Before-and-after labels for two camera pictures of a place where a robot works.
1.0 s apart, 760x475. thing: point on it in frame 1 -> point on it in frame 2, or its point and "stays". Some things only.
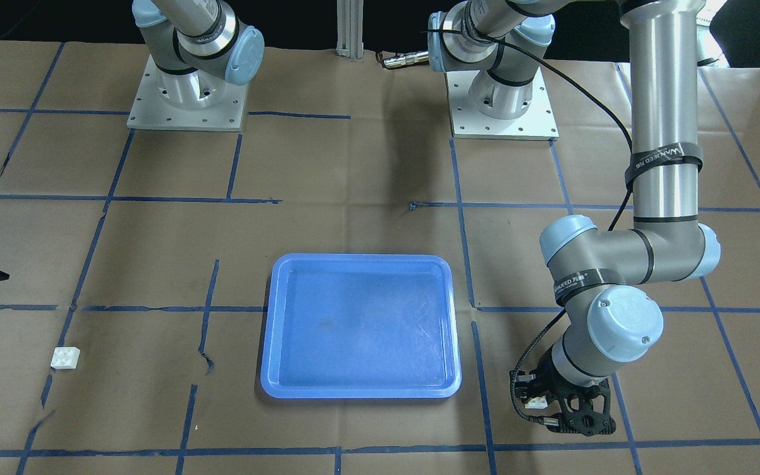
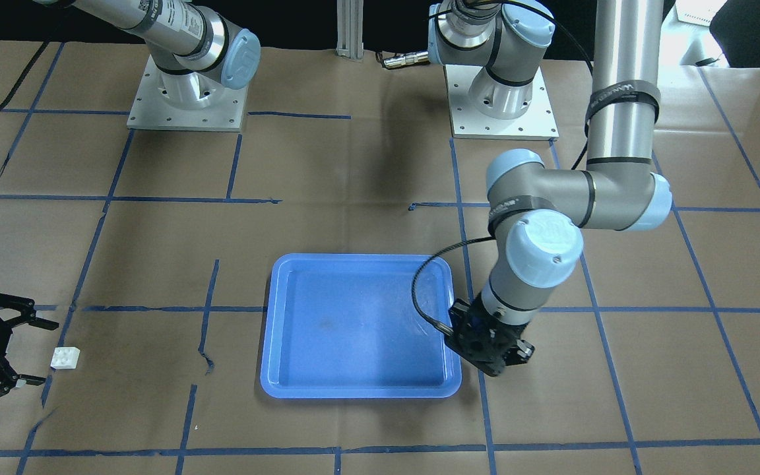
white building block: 65,357 stays
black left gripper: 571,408 -> 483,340
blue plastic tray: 360,326 stays
